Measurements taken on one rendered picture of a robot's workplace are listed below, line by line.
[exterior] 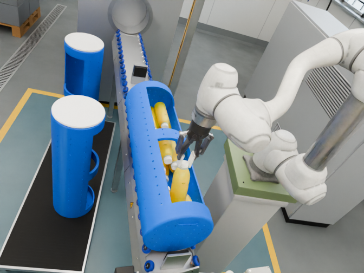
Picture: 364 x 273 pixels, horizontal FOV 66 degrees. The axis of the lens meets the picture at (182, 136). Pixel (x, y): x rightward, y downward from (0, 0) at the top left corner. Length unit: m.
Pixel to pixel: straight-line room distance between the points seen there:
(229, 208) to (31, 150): 1.89
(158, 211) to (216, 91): 0.50
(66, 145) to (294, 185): 1.19
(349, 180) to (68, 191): 2.16
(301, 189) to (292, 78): 0.61
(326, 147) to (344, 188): 1.52
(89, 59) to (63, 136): 0.81
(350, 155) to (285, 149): 1.08
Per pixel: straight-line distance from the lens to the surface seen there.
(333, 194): 2.82
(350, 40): 1.17
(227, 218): 1.72
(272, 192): 1.58
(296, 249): 2.94
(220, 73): 0.84
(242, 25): 6.39
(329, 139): 1.27
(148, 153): 1.25
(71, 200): 2.06
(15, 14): 4.44
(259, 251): 2.71
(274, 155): 1.47
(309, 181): 1.38
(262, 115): 0.79
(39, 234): 2.21
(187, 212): 1.07
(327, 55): 1.11
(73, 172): 1.82
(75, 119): 1.60
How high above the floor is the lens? 2.09
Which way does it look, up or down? 40 degrees down
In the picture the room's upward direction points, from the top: 21 degrees clockwise
